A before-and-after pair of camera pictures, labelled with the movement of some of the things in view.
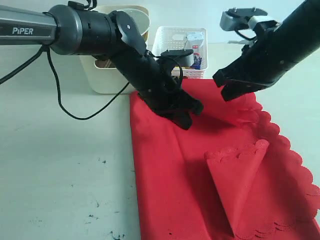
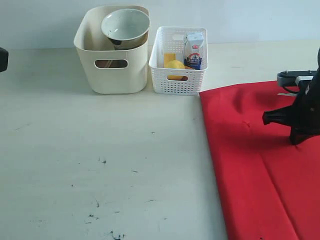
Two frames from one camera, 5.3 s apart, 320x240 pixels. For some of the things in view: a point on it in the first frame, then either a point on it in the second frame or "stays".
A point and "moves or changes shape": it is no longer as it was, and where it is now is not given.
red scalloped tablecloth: x=232 y=176 moves or changes shape
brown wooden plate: x=106 y=63 stays
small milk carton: x=194 y=40 stays
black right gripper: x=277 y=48 → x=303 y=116
